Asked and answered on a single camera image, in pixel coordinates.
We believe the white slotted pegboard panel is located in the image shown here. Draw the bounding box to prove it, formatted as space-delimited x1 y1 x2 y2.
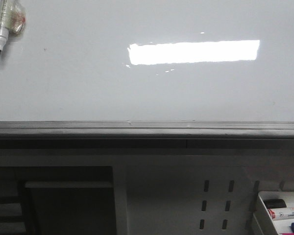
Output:
113 157 294 235

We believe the white black-tipped whiteboard marker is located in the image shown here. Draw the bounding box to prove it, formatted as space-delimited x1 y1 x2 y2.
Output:
0 0 26 55

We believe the white glossy whiteboard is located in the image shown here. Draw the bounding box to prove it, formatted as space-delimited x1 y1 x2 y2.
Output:
0 0 294 122

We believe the grey whiteboard marker tray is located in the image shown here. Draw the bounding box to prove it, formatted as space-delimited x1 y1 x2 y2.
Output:
0 121 294 148

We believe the white shelf board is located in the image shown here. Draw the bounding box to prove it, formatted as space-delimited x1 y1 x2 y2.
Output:
25 181 113 188

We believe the white plastic storage bin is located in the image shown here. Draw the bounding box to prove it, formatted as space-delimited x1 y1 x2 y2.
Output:
251 191 294 235

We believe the red capped white marker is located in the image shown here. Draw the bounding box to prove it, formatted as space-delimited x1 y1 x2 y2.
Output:
268 207 294 220

